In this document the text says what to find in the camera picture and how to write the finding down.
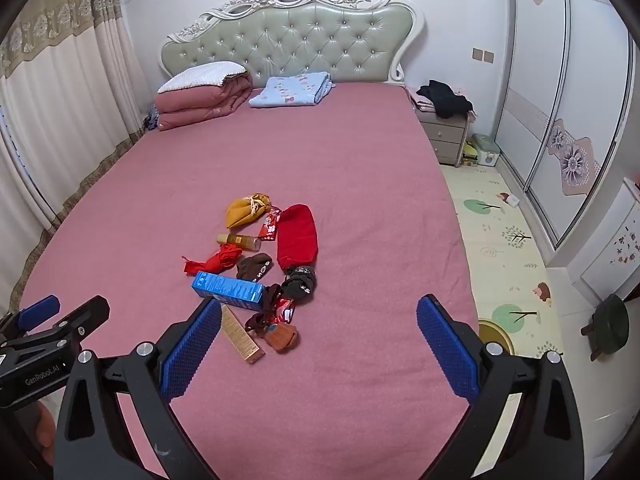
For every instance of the grey nightstand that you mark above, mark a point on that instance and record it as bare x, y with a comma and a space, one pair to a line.
445, 137

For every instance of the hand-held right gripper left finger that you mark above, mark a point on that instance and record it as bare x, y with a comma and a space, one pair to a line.
192, 350

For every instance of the printed play mat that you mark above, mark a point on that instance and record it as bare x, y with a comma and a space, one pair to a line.
490, 230

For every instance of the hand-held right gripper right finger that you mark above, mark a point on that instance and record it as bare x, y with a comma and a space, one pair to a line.
447, 350

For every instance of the black sock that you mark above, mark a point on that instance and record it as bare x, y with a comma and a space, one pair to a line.
300, 287

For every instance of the red snack packet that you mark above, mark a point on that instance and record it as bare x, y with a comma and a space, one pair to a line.
271, 225

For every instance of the white folded blanket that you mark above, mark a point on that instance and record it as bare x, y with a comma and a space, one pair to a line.
200, 76

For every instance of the bed with pink sheet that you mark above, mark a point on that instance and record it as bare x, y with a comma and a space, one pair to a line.
325, 160

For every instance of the knotted red cloth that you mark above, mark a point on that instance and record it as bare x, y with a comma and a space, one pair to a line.
220, 260

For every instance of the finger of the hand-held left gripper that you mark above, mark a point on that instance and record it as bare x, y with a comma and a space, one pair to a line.
40, 311
82, 317

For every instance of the yellow toy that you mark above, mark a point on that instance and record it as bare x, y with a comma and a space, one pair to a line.
468, 155

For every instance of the long gold box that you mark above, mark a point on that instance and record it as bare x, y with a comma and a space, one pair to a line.
240, 335

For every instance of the white floral sliding wardrobe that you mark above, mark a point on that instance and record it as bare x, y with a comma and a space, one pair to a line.
540, 60

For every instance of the white low cabinet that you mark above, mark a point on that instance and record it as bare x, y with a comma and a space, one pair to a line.
615, 250

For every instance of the dark green stool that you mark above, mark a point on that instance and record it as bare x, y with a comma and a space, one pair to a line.
610, 325

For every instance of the small white box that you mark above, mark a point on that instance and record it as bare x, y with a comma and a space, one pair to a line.
512, 202

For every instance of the red cloth bag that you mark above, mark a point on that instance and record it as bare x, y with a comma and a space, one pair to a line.
297, 235

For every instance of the dark patterned cloth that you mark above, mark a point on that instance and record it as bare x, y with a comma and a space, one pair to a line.
150, 121

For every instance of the brown wall socket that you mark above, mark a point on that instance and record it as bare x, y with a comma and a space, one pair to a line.
489, 56
477, 54

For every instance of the folded pink quilt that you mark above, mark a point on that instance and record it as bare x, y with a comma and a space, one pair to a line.
200, 107

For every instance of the blue carton box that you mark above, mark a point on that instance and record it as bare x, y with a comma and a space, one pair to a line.
225, 290

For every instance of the light blue folded blanket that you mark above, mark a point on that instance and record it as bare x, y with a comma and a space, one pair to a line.
290, 91

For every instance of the person's left hand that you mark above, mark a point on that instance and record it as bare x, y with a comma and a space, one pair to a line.
46, 432

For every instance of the brown orange sock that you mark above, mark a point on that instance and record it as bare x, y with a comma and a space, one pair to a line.
282, 337

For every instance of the amber liquid bottle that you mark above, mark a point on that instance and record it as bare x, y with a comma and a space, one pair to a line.
240, 241

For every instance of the black clothes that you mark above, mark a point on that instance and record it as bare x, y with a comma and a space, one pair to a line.
445, 97

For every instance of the beige curtain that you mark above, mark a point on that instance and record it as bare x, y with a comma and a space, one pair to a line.
75, 85

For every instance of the small red wrapper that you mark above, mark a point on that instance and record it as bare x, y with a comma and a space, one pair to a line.
285, 308

